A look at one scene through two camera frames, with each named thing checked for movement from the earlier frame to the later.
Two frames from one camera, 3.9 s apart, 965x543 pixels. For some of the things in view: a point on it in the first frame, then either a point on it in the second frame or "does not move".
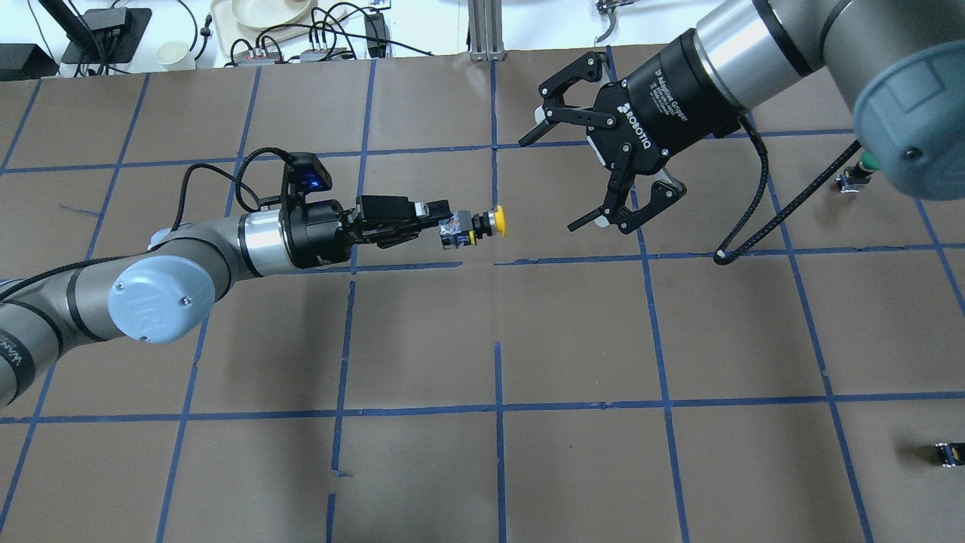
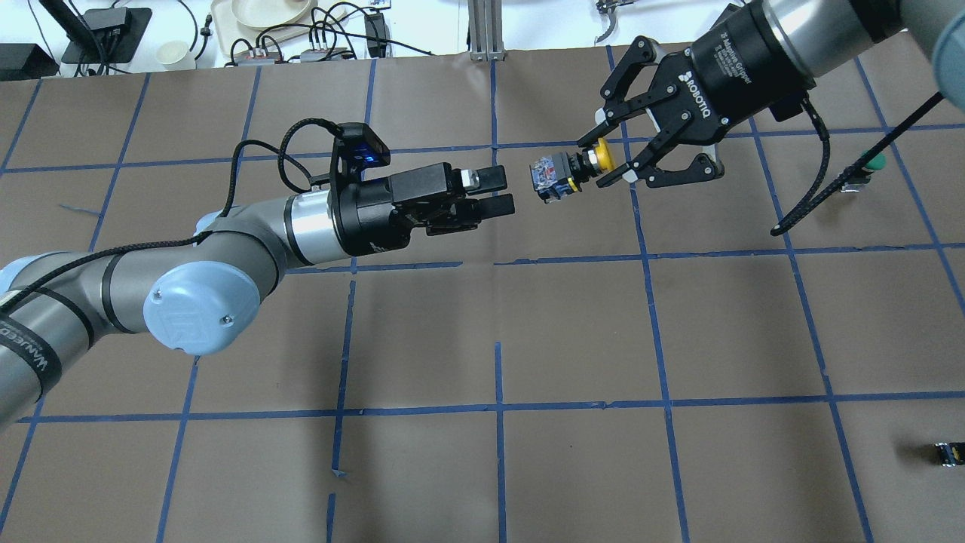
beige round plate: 269,13 does not move
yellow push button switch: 461,228 → 558,176
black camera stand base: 106,35 does not move
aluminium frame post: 486,30 does not move
